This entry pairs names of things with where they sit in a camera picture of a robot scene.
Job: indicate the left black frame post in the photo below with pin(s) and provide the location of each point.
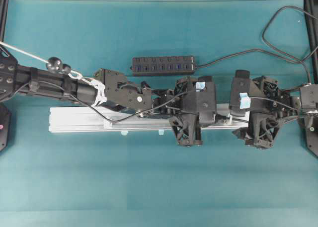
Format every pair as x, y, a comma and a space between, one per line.
3, 17

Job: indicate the aluminium extrusion rail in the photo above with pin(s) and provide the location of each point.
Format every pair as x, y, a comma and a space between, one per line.
83, 119

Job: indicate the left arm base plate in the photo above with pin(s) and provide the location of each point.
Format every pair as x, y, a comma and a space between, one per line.
5, 123

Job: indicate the right black frame post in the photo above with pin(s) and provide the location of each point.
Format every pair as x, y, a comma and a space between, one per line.
311, 6

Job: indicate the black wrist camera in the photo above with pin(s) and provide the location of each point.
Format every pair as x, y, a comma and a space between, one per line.
242, 89
201, 99

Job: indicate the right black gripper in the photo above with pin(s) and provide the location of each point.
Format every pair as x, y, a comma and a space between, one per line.
273, 108

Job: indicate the black frame post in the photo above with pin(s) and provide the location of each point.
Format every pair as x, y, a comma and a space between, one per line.
311, 6
3, 17

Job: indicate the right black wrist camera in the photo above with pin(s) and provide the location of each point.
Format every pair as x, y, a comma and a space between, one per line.
242, 89

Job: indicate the black multiport USB hub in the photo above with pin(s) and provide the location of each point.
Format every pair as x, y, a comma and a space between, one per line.
163, 66

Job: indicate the left blue tape tab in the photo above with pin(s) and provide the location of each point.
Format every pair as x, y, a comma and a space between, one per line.
124, 133

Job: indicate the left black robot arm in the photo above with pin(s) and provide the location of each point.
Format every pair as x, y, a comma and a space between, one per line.
107, 88

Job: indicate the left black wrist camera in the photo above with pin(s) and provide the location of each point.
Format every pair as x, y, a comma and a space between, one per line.
201, 99

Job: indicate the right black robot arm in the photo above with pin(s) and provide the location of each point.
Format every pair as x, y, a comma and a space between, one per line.
304, 99

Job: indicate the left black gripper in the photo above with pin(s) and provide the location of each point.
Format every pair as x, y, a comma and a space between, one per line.
181, 110

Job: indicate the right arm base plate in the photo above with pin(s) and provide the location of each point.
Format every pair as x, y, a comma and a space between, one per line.
311, 133

